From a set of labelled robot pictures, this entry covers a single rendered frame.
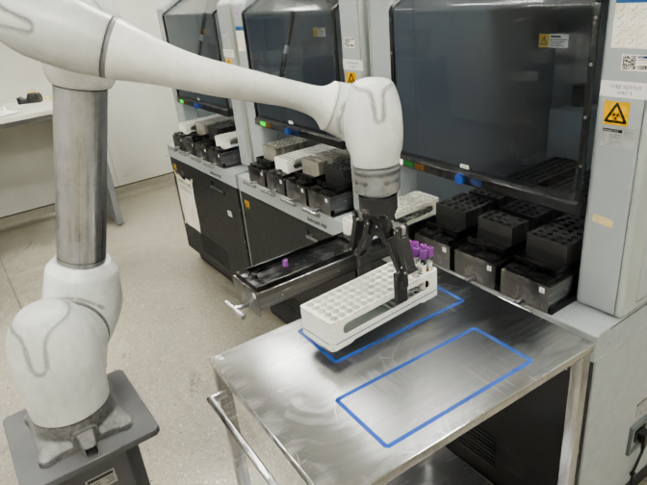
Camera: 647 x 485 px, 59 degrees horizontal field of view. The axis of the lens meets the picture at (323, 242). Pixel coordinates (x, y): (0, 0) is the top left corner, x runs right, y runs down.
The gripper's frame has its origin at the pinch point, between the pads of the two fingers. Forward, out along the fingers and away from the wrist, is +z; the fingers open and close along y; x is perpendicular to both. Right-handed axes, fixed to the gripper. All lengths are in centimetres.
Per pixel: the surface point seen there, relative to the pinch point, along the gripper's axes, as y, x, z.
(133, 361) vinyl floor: -151, -17, 90
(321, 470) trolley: 23.2, -35.6, 8.7
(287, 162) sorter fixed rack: -101, 46, 4
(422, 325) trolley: 7.8, 3.4, 8.4
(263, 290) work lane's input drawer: -32.8, -9.9, 10.1
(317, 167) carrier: -86, 49, 4
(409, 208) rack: -31, 41, 4
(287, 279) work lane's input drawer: -32.3, -2.9, 9.8
